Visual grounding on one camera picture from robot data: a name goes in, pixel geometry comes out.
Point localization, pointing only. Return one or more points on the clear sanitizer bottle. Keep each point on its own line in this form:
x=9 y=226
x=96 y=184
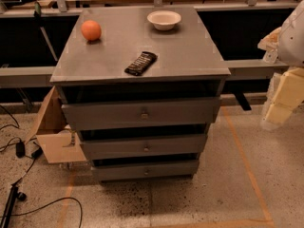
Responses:
x=270 y=56

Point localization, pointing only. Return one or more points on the grey drawer cabinet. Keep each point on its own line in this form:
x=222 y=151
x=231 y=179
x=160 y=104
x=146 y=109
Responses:
x=189 y=65

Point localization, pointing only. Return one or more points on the black rxbar chocolate bar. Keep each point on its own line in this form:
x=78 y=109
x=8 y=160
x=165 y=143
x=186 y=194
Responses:
x=141 y=64

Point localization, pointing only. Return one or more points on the black stand leg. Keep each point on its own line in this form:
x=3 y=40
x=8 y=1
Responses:
x=14 y=195

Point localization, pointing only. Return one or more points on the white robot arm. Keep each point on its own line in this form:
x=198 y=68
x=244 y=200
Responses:
x=290 y=48

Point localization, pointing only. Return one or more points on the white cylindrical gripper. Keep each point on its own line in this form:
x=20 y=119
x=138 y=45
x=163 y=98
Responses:
x=293 y=40

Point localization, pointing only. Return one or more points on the orange fruit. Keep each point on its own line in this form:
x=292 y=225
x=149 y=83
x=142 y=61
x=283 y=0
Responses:
x=91 y=30

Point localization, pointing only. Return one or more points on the white paper bowl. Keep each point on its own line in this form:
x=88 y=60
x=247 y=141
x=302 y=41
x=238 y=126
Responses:
x=163 y=20

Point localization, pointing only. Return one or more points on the black power adapter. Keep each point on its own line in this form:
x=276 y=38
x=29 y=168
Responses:
x=20 y=149

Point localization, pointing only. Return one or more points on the grey metal rail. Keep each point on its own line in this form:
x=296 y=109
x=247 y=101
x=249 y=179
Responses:
x=39 y=76

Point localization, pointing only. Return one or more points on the brown cardboard box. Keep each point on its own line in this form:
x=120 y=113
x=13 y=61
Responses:
x=59 y=142

